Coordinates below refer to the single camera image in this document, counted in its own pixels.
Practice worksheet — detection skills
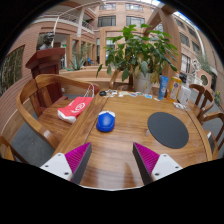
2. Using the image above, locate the clear plastic packet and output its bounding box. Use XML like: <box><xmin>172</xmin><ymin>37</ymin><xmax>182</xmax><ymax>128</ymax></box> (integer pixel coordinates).
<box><xmin>173</xmin><ymin>101</ymin><xmax>188</xmax><ymax>110</ymax></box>

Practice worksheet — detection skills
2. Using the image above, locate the blue squeeze tube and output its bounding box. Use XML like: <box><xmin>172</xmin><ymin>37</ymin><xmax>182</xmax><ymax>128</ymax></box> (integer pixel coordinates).
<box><xmin>157</xmin><ymin>75</ymin><xmax>170</xmax><ymax>101</ymax></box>

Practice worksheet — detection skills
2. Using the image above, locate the dark red wooden pedestal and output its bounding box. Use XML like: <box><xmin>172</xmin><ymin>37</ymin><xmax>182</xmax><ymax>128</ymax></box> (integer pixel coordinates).
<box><xmin>25</xmin><ymin>47</ymin><xmax>68</xmax><ymax>108</ymax></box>

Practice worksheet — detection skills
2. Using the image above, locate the dark bust statue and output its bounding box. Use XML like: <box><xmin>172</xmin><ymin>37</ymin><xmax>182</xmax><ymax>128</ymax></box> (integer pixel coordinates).
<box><xmin>39</xmin><ymin>31</ymin><xmax>56</xmax><ymax>51</ymax></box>

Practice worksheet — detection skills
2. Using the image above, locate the blue and white computer mouse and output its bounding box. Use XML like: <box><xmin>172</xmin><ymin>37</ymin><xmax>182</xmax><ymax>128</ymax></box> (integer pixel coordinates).
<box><xmin>96</xmin><ymin>110</ymin><xmax>116</xmax><ymax>133</ymax></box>

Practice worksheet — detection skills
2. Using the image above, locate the red paper shopping bag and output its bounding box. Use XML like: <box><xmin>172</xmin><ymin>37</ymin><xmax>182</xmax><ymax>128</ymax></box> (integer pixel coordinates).
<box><xmin>57</xmin><ymin>84</ymin><xmax>96</xmax><ymax>125</ymax></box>

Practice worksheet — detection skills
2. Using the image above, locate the white statue on plinth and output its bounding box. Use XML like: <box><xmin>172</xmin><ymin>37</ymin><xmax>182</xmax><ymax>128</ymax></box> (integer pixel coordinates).
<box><xmin>190</xmin><ymin>58</ymin><xmax>204</xmax><ymax>84</ymax></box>

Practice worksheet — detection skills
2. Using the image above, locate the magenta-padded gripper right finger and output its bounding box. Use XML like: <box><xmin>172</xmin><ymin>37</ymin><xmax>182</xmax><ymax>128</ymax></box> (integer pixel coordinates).
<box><xmin>132</xmin><ymin>142</ymin><xmax>184</xmax><ymax>186</ymax></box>

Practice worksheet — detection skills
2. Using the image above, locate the yellow flowering potted plant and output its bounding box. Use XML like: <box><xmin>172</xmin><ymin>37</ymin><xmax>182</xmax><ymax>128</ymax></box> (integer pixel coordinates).
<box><xmin>213</xmin><ymin>90</ymin><xmax>222</xmax><ymax>108</ymax></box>

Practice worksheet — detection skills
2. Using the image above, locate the spiky green plant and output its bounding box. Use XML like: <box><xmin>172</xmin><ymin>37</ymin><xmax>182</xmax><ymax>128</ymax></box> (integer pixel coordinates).
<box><xmin>66</xmin><ymin>49</ymin><xmax>89</xmax><ymax>72</ymax></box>

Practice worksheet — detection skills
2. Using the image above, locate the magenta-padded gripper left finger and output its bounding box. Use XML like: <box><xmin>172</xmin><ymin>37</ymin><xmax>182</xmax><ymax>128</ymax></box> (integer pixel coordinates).
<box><xmin>39</xmin><ymin>142</ymin><xmax>93</xmax><ymax>185</ymax></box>

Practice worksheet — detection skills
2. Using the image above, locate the wooden armchair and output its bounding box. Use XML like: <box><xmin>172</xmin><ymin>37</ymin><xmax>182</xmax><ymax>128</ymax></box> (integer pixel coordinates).
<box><xmin>109</xmin><ymin>68</ymin><xmax>134</xmax><ymax>91</ymax></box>
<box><xmin>188</xmin><ymin>83</ymin><xmax>215</xmax><ymax>123</ymax></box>
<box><xmin>199</xmin><ymin>111</ymin><xmax>224</xmax><ymax>158</ymax></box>
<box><xmin>0</xmin><ymin>134</ymin><xmax>28</xmax><ymax>164</ymax></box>
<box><xmin>15</xmin><ymin>73</ymin><xmax>101</xmax><ymax>149</ymax></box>

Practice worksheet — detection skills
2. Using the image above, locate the green plant in white pot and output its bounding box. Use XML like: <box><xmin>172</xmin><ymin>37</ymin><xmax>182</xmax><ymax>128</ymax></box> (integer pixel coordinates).
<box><xmin>96</xmin><ymin>23</ymin><xmax>179</xmax><ymax>94</ymax></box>

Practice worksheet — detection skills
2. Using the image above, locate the round black mouse pad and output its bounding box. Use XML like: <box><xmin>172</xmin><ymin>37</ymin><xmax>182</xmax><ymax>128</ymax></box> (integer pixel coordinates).
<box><xmin>147</xmin><ymin>111</ymin><xmax>190</xmax><ymax>150</ymax></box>

